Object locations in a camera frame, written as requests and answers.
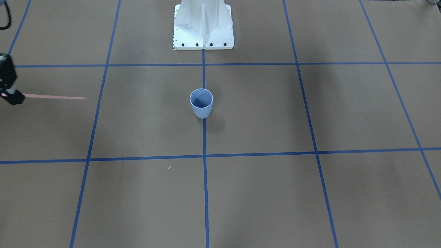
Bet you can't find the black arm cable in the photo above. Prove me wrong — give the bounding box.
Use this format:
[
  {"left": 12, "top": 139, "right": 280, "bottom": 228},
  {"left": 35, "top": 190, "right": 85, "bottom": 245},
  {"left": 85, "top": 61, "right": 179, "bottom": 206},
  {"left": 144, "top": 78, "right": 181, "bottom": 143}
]
[{"left": 0, "top": 0, "right": 12, "bottom": 30}]

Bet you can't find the pink chopstick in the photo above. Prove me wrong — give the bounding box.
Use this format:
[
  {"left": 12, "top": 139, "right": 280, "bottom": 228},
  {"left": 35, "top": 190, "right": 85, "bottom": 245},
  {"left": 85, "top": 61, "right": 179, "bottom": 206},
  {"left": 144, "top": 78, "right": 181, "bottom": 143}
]
[{"left": 22, "top": 94, "right": 86, "bottom": 100}]

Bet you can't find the white camera mast pedestal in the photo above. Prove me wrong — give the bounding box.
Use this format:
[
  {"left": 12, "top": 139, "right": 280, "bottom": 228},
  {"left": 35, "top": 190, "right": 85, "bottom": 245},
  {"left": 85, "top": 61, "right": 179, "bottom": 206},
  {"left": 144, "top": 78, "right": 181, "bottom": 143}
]
[{"left": 172, "top": 0, "right": 235, "bottom": 50}]

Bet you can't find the blue plastic cup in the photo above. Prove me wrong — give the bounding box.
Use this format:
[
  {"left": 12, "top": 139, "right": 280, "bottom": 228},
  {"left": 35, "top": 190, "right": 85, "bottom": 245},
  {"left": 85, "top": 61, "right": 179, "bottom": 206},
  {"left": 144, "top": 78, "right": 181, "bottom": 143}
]
[{"left": 189, "top": 88, "right": 214, "bottom": 119}]

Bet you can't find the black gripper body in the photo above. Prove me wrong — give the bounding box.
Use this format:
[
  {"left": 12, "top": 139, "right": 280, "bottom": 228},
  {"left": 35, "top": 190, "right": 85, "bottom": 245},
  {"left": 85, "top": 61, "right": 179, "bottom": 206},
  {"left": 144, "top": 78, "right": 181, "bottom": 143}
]
[{"left": 0, "top": 53, "right": 18, "bottom": 92}]

